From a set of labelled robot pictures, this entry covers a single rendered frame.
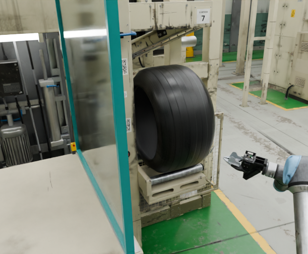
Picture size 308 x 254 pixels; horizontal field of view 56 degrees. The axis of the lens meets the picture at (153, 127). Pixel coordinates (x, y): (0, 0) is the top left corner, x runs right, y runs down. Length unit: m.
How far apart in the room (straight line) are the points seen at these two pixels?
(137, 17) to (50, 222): 1.17
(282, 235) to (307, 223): 1.57
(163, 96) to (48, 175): 0.63
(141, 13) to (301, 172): 1.09
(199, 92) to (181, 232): 1.48
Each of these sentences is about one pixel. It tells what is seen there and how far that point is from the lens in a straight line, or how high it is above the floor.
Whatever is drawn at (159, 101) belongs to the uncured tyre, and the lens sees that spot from 1.35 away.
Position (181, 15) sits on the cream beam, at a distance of 1.76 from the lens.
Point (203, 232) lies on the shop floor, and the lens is 2.62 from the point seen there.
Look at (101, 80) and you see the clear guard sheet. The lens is 0.58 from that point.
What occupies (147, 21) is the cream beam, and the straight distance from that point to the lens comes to 1.67.
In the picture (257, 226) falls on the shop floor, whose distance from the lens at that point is 2.77.
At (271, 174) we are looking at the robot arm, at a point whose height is 1.00.
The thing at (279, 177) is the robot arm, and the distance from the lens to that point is 1.54.
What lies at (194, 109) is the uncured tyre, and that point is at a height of 1.31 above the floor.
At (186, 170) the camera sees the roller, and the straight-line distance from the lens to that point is 1.64.
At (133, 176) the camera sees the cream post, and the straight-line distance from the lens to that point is 1.59.
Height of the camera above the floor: 1.76
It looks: 23 degrees down
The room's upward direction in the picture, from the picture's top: 2 degrees counter-clockwise
